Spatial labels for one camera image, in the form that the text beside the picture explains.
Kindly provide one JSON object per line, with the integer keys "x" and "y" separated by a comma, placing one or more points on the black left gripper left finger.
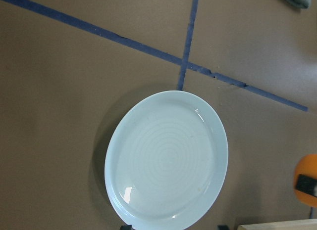
{"x": 125, "y": 227}

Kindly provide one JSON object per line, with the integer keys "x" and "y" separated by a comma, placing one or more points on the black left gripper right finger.
{"x": 222, "y": 227}

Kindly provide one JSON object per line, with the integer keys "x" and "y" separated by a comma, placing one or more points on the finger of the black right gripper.
{"x": 306, "y": 184}

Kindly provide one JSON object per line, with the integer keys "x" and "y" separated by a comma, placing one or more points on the orange fruit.
{"x": 306, "y": 166}

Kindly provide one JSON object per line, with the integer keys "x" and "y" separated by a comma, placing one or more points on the light blue plate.
{"x": 166, "y": 162}

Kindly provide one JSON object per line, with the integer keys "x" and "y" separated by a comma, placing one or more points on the wooden cutting board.
{"x": 309, "y": 224}

